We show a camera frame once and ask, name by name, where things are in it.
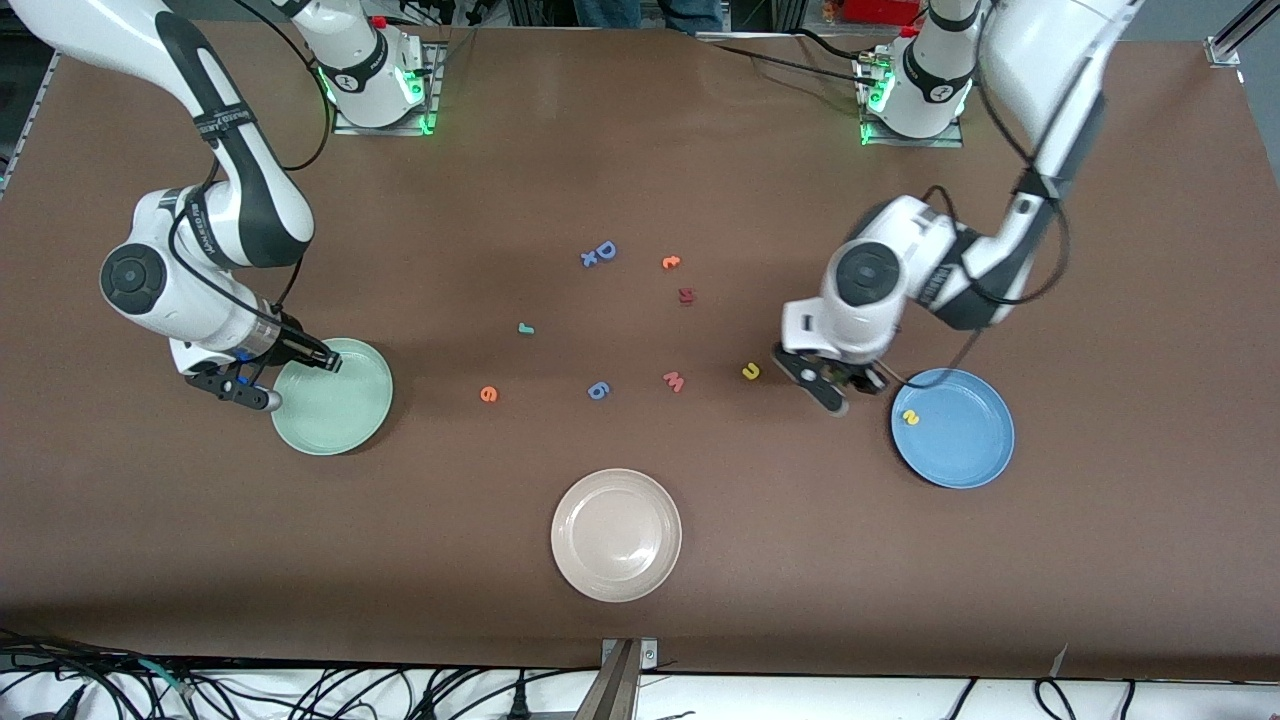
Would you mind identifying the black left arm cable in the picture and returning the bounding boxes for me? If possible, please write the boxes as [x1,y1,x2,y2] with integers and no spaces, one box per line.
[880,20,1073,391]

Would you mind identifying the black cable on table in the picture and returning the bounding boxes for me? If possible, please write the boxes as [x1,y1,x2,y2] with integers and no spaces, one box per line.
[695,35,881,89]
[795,27,886,66]

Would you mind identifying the grey metal bar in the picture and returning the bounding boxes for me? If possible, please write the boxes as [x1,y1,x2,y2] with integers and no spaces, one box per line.
[573,640,641,720]

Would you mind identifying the beige plate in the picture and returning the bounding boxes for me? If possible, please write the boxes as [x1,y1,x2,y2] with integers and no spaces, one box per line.
[550,468,684,604]

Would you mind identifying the teal cable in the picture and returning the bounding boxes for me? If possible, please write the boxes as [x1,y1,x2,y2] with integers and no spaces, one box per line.
[135,655,196,696]

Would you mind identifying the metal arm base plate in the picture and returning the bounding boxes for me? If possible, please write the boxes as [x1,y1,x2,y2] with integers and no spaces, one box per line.
[333,40,443,136]
[855,50,966,149]

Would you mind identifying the brown table cover sheet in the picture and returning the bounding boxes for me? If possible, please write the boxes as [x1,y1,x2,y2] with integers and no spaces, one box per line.
[0,18,1280,683]

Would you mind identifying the person legs in jeans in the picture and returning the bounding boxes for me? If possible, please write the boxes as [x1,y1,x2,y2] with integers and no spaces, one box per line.
[575,0,723,36]

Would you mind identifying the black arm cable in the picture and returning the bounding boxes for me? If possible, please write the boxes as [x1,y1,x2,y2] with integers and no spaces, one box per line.
[880,20,1073,391]
[168,0,334,401]

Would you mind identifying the mint green plate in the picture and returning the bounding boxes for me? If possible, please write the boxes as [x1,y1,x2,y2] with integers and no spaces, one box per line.
[270,338,395,457]

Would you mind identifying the blue plate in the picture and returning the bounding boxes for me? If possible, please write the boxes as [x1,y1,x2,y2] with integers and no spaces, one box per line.
[890,368,1016,490]

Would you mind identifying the metal clamp plate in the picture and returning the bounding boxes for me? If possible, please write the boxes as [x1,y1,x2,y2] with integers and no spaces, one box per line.
[600,637,659,669]

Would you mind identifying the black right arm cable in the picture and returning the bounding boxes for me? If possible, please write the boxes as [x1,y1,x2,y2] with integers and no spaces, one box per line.
[168,0,334,401]

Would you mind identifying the red box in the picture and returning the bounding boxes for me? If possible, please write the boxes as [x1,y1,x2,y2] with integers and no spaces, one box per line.
[840,0,926,26]

